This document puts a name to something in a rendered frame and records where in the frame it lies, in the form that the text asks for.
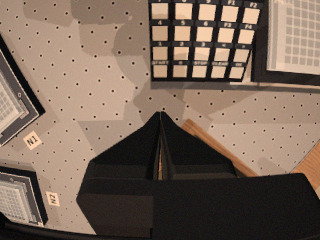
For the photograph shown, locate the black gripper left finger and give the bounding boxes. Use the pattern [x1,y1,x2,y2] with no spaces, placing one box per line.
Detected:
[83,112,160,180]

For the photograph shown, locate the white microplate with grid of square wells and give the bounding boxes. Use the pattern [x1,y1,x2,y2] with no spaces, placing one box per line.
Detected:
[266,0,320,75]
[0,68,25,134]
[0,180,34,223]

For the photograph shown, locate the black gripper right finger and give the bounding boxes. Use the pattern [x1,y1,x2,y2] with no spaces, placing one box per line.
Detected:
[160,111,238,180]

